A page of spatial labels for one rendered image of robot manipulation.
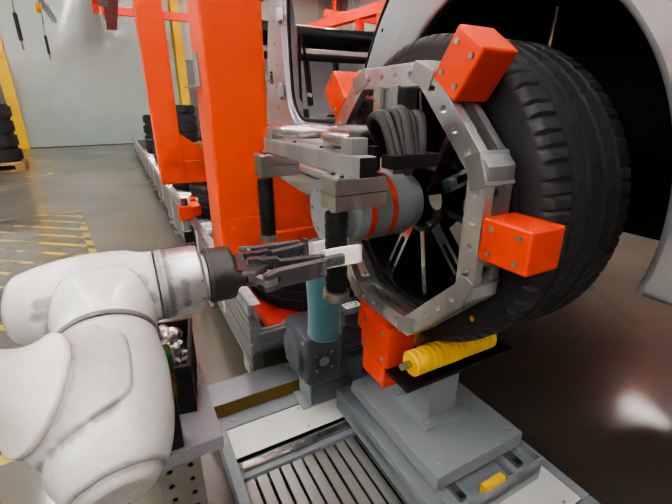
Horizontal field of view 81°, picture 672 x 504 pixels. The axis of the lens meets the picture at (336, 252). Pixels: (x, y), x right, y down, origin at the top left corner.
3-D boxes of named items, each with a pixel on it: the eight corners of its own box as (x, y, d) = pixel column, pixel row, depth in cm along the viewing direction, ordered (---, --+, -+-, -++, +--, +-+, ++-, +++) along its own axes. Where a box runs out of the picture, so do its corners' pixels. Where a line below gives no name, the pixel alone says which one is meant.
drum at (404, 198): (425, 239, 84) (430, 173, 79) (337, 255, 75) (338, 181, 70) (387, 222, 96) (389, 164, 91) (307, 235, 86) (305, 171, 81)
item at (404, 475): (537, 481, 107) (544, 454, 104) (437, 546, 91) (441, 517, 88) (419, 377, 149) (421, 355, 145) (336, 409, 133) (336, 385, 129)
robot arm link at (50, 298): (156, 286, 57) (171, 359, 49) (26, 311, 50) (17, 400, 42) (147, 228, 50) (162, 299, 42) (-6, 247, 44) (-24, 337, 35)
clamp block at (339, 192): (386, 206, 61) (388, 172, 59) (335, 213, 57) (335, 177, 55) (368, 200, 65) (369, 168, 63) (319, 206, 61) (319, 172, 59)
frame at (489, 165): (485, 369, 74) (537, 49, 55) (460, 380, 71) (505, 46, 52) (345, 270, 119) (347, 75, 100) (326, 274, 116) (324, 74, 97)
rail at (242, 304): (274, 353, 148) (271, 301, 140) (250, 361, 144) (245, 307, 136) (180, 210, 352) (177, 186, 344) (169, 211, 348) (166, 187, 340)
